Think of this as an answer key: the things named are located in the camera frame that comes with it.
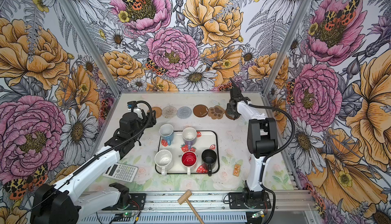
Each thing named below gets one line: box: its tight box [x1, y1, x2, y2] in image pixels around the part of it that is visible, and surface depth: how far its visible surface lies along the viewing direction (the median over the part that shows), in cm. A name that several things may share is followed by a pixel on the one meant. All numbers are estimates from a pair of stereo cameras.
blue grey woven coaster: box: [176, 106, 193, 120], surface depth 111 cm
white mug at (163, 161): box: [154, 149, 174, 177], surface depth 83 cm
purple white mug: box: [181, 127, 198, 150], surface depth 93 cm
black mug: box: [201, 149, 218, 177], surface depth 83 cm
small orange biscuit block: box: [232, 163, 241, 177], surface depth 85 cm
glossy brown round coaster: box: [192, 104, 209, 118], surface depth 114 cm
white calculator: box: [102, 162, 139, 183], surface depth 83 cm
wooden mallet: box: [177, 189, 206, 224], surface depth 76 cm
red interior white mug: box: [181, 150, 198, 176], surface depth 84 cm
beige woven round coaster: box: [161, 105, 178, 119], surface depth 111 cm
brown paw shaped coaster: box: [208, 105, 226, 120], surface depth 111 cm
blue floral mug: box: [159, 123, 175, 147], surface depth 91 cm
